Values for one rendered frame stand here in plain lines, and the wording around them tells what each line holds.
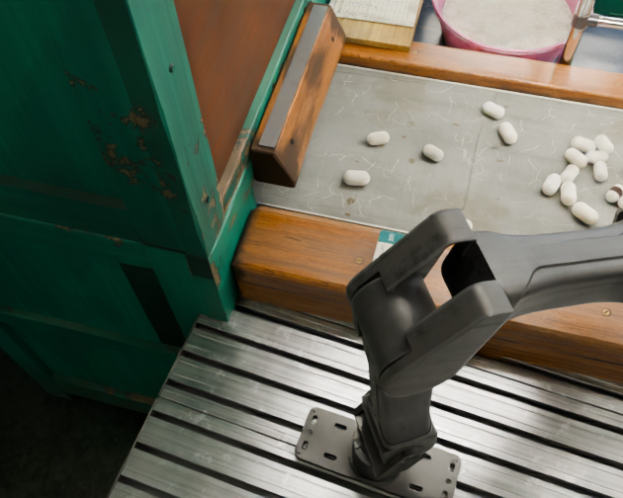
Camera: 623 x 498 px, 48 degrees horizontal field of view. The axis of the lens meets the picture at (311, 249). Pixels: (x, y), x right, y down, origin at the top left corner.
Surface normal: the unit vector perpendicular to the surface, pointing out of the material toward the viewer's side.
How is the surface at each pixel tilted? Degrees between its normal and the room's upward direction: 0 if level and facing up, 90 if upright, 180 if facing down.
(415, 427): 80
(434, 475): 0
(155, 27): 90
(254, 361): 0
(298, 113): 67
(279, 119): 0
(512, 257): 19
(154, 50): 90
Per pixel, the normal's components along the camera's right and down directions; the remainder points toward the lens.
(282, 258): -0.04, -0.52
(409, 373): 0.29, 0.81
